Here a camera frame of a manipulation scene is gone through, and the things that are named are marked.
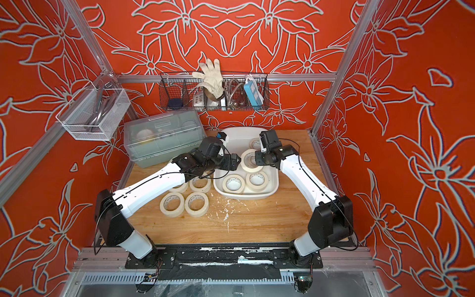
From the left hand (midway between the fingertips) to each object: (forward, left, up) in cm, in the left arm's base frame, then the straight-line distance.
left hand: (234, 156), depth 77 cm
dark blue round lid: (+30, +34, +5) cm, 45 cm away
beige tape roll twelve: (-6, -1, -21) cm, 22 cm away
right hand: (+5, -10, -5) cm, 12 cm away
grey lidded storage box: (+14, +41, -7) cm, 44 cm away
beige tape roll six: (+2, -11, -23) cm, 25 cm away
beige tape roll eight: (-2, +18, -23) cm, 30 cm away
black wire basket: (+41, +33, +5) cm, 53 cm away
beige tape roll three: (-14, +30, -23) cm, 40 cm away
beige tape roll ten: (-2, -9, -7) cm, 11 cm away
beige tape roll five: (+27, -11, -22) cm, 36 cm away
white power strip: (+31, +21, +6) cm, 38 cm away
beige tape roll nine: (-13, +18, -24) cm, 32 cm away
